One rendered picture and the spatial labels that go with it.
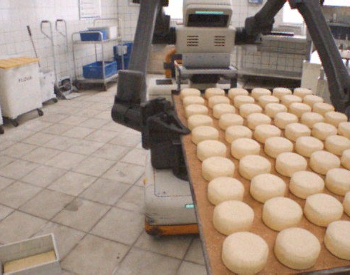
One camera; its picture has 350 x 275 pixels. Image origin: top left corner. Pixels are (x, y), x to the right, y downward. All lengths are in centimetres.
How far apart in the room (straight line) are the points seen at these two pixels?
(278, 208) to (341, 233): 8
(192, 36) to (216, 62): 16
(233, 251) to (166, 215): 137
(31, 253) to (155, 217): 69
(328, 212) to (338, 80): 58
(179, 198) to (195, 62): 72
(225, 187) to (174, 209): 126
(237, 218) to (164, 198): 131
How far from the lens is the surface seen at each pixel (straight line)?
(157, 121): 62
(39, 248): 179
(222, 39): 146
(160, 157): 189
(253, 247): 35
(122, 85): 69
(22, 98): 391
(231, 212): 39
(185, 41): 144
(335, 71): 96
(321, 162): 53
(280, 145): 56
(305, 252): 36
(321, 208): 43
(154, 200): 168
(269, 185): 45
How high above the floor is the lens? 122
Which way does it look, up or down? 23 degrees down
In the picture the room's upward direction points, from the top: straight up
